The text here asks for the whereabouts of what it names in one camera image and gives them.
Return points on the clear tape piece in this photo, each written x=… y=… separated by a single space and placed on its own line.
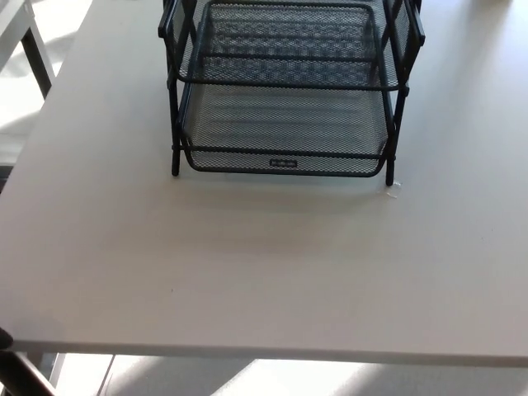
x=392 y=190

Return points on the black mesh tray with label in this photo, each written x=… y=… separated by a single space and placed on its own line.
x=284 y=123

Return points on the small black mesh tray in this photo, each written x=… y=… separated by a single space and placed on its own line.
x=288 y=29

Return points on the black mesh sliding drawer tray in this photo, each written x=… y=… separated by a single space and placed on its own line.
x=288 y=76

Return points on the white side table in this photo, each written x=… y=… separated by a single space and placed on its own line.
x=37 y=66

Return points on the white desk leg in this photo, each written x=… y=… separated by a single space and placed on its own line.
x=57 y=369

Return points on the dark brown desk brace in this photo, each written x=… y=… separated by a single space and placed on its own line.
x=24 y=373

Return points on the black metal organizer frame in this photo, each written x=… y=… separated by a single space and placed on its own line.
x=175 y=167

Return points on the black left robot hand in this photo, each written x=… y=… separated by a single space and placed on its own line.
x=4 y=340

